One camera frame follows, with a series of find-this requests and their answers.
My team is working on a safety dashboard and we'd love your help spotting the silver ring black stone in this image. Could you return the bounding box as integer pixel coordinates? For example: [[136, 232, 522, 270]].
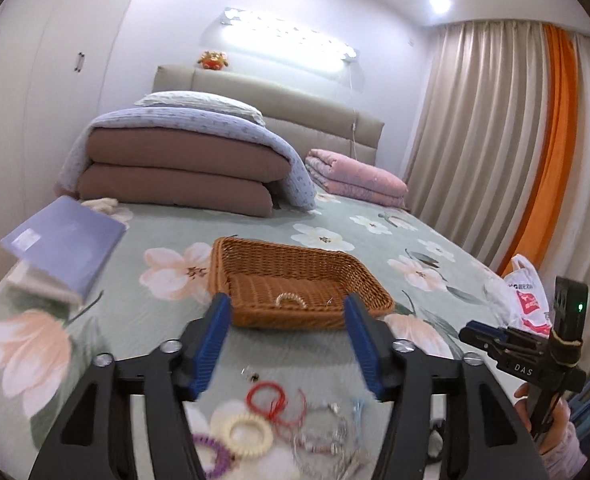
[[240, 366, 260, 384]]

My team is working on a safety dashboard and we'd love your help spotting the floral green bedspread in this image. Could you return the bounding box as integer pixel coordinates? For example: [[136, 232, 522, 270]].
[[0, 192, 498, 479]]

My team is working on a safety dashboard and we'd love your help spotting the light blue hair clip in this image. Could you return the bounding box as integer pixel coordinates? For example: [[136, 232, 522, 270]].
[[351, 398, 365, 448]]

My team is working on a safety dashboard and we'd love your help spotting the person's right hand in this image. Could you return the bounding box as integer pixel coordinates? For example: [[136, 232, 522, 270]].
[[513, 382, 574, 456]]

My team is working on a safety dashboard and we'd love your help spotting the cream spiral hair tie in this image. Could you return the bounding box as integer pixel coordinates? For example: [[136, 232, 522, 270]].
[[209, 410, 276, 460]]

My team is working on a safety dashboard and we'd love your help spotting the folded brown and blue quilt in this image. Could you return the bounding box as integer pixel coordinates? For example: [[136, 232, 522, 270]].
[[57, 107, 316, 217]]

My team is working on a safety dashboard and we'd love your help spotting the beige curtain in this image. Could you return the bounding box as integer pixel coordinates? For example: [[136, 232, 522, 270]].
[[406, 21, 590, 367]]

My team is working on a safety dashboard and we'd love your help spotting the white patterned pillow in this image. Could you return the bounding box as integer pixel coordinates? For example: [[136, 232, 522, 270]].
[[134, 90, 266, 126]]

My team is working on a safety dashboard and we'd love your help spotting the beige padded headboard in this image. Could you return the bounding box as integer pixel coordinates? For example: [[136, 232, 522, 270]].
[[153, 64, 384, 165]]

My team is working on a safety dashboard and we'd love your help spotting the clear crystal bead bracelet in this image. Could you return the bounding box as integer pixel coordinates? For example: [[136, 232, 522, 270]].
[[289, 401, 371, 480]]

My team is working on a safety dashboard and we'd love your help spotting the purple spiral hair tie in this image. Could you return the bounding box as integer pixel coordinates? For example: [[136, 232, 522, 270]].
[[192, 432, 235, 478]]

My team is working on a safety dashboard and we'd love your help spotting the blue covered book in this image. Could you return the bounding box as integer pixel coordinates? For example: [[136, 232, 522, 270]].
[[0, 196, 127, 307]]

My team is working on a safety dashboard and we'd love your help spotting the right forearm pink sleeve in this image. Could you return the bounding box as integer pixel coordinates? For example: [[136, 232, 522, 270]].
[[541, 422, 588, 480]]

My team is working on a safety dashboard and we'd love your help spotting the red cord bracelet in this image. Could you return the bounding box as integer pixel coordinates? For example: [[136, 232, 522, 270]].
[[245, 380, 309, 430]]

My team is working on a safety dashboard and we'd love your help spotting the orange curtain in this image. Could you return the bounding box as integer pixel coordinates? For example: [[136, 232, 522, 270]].
[[499, 24, 579, 276]]

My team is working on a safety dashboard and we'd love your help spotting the white red plastic bag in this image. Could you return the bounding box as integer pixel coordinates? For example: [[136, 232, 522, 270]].
[[482, 255, 552, 338]]

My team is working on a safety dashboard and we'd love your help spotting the white pearl bracelet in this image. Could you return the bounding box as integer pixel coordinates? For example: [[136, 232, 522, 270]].
[[274, 291, 309, 310]]

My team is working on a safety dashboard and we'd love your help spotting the white wardrobe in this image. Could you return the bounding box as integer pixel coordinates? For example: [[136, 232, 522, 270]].
[[0, 0, 131, 281]]

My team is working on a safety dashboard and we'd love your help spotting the brown wicker basket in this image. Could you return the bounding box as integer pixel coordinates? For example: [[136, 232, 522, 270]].
[[208, 237, 395, 330]]

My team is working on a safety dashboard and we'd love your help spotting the folded pink blanket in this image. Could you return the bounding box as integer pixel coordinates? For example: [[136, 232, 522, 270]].
[[304, 148, 408, 208]]

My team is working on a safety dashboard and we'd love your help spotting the orange plush toy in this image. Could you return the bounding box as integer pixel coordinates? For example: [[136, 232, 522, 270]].
[[197, 51, 229, 70]]

